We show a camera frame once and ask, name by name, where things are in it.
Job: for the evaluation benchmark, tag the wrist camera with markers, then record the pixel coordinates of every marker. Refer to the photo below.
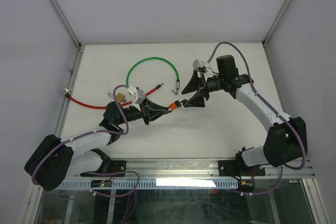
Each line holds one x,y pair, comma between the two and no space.
137,95
202,67

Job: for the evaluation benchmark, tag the green cable lock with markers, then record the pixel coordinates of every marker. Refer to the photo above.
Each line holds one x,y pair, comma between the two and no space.
149,74

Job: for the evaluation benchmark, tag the white slotted cable duct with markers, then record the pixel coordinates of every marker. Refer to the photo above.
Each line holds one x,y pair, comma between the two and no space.
159,183

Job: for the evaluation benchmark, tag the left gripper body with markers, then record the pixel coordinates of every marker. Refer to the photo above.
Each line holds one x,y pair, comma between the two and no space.
144,112

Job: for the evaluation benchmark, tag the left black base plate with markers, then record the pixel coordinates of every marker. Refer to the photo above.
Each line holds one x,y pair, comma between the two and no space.
115,169

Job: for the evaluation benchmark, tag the aluminium front rail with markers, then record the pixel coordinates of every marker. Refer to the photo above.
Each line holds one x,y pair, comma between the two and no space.
202,168

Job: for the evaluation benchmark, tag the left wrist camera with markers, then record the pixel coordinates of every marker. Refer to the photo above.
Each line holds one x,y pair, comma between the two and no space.
137,95

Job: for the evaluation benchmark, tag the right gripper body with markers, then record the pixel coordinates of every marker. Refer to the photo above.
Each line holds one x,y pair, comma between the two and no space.
204,86

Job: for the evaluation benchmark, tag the orange black padlock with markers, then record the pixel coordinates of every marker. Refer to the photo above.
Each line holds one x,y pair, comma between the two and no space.
175,105

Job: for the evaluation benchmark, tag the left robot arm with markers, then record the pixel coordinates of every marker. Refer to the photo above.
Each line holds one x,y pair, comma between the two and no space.
56,159

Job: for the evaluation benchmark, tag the red cable lock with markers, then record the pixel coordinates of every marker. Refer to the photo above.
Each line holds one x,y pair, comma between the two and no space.
96,107

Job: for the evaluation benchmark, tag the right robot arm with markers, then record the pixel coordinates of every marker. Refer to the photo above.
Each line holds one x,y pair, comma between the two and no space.
286,138

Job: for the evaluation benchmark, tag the brass padlock near red cable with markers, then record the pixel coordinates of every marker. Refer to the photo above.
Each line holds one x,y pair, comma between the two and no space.
119,97

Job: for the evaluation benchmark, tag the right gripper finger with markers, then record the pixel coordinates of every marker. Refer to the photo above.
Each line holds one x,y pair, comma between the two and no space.
193,85
196,101

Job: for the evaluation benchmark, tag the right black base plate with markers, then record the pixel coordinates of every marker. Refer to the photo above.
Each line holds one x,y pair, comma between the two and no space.
233,168

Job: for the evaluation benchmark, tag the silver keys near green cable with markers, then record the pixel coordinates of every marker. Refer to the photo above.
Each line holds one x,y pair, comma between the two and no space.
175,92

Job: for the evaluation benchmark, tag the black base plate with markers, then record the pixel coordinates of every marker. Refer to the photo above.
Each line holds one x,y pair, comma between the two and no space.
233,168
115,169

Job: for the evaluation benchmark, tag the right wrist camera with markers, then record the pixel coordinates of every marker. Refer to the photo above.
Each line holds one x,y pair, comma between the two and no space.
202,67

